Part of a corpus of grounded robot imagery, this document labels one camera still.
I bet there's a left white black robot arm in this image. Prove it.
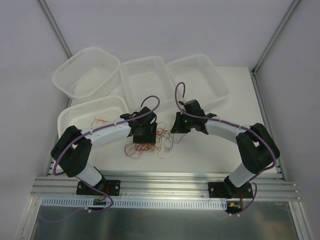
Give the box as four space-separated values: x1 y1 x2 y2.
50 106 157 196

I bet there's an aluminium frame post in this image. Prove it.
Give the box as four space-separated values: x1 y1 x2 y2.
36 0 73 59
251 0 301 76

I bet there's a middle white perforated basket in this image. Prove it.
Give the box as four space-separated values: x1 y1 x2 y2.
119 56 175 113

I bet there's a right white perforated basket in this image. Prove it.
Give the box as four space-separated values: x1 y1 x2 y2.
167 53 231 110

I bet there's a deep white plastic tub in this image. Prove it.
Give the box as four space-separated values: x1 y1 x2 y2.
52 47 121 102

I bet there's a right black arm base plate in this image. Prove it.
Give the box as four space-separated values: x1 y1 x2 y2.
208 182 254 199

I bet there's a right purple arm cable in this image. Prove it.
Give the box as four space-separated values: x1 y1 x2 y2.
174 81 278 173

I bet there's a right aluminium frame post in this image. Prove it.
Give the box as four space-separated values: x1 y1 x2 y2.
251 0 301 76

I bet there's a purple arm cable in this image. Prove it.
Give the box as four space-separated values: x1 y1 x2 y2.
174 81 278 173
52 95 161 177

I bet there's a front-left white perforated basket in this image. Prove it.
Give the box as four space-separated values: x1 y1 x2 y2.
57 96 129 137

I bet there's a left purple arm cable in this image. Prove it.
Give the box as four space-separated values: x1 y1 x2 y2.
52 95 161 177

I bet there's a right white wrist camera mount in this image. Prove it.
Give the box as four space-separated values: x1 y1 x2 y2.
178 100 185 106

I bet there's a red orange wire bundle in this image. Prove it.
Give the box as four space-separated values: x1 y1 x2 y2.
123 121 176 161

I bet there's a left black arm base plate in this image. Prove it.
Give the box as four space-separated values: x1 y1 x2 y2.
76 179 121 196

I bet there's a left aluminium frame post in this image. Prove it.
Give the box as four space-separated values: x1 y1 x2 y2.
36 0 73 59

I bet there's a white slotted cable duct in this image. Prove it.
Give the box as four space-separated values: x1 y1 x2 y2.
41 197 227 211

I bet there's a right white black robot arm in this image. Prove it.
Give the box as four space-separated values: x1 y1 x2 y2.
171 99 280 199

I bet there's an aluminium mounting rail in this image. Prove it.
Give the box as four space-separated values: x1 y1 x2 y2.
30 171 302 202

